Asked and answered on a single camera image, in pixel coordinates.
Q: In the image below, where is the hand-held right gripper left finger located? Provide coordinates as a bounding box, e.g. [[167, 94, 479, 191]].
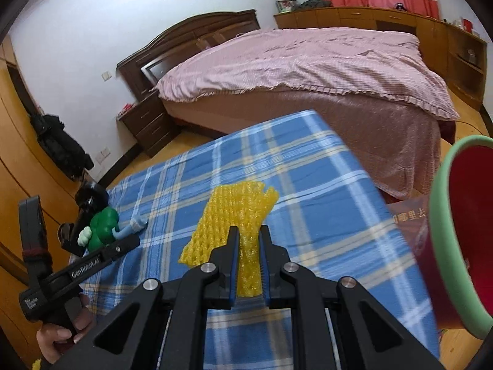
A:
[[50, 225, 241, 370]]

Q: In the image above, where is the person's left hand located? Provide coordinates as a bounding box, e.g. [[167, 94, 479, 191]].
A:
[[36, 295, 96, 365]]

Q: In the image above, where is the light blue plastic piece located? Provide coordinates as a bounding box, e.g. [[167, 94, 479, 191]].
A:
[[115, 217, 149, 242]]

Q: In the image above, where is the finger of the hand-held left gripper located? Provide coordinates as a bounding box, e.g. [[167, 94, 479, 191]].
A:
[[98, 235, 141, 266]]

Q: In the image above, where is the yellow foam net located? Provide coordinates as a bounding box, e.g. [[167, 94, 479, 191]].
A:
[[180, 180, 279, 298]]

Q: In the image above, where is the dark wooden nightstand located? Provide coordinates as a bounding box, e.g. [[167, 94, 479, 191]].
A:
[[116, 92, 182, 157]]

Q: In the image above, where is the wooden wardrobe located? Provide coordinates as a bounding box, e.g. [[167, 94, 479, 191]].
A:
[[0, 35, 83, 355]]

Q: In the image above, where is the pink blanket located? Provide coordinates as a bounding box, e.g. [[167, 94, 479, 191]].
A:
[[154, 27, 461, 121]]

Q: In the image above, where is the red bucket with green rim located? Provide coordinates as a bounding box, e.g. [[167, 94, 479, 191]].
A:
[[418, 135, 493, 340]]

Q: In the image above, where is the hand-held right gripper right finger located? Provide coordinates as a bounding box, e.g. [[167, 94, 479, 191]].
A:
[[260, 224, 445, 370]]

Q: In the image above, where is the black jacket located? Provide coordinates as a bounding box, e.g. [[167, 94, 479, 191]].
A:
[[30, 113, 95, 180]]

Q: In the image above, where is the dark wooden bed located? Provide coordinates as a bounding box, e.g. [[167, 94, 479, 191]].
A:
[[116, 10, 461, 198]]

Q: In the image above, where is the blue plaid tablecloth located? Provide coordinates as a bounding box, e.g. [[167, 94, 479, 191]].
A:
[[69, 110, 440, 360]]

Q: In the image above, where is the green clover toy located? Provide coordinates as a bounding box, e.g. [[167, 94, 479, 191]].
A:
[[78, 207, 121, 254]]

